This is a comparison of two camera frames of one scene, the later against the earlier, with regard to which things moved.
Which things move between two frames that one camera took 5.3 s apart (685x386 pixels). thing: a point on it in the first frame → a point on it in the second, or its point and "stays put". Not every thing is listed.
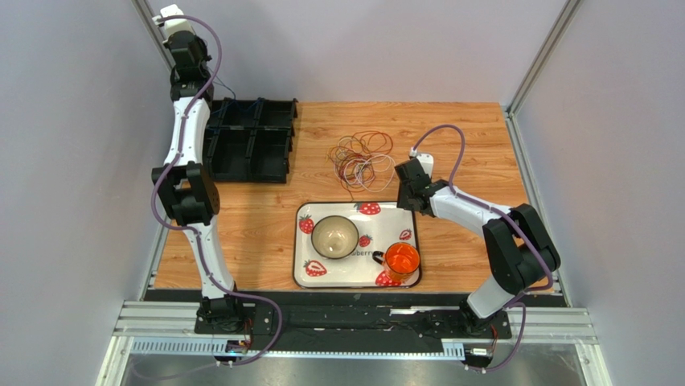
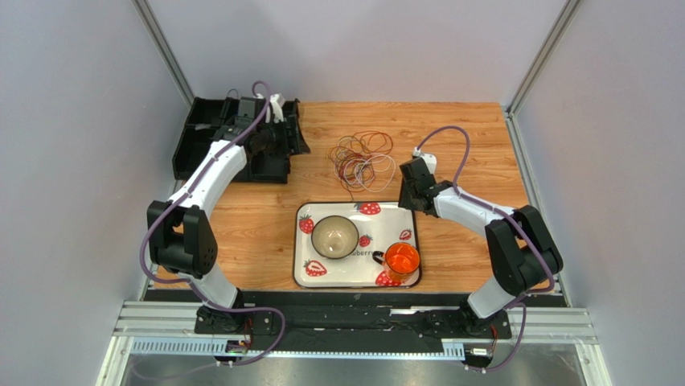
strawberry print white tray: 379,225 stays put
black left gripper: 203,58 → 284,138
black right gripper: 409,194 stays put
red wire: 355,167 stays put
